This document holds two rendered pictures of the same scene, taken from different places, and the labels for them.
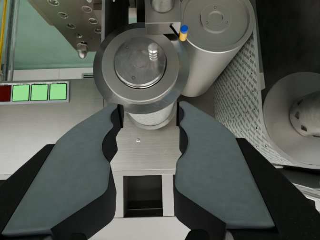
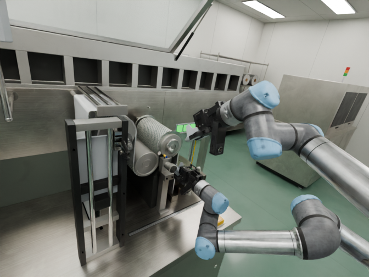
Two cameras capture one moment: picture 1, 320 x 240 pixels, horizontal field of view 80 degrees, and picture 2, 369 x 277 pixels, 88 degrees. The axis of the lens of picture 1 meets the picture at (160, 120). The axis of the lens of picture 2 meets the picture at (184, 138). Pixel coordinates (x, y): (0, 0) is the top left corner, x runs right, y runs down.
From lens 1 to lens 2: 0.66 m
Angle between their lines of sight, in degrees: 42
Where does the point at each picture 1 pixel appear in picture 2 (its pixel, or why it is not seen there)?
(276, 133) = (131, 127)
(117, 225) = (161, 63)
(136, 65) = (173, 145)
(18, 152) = (195, 101)
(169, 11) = (165, 162)
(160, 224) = (140, 60)
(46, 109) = (184, 120)
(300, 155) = not seen: hidden behind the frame
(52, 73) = not seen: hidden behind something
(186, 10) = (155, 165)
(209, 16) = (149, 164)
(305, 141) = not seen: hidden behind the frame
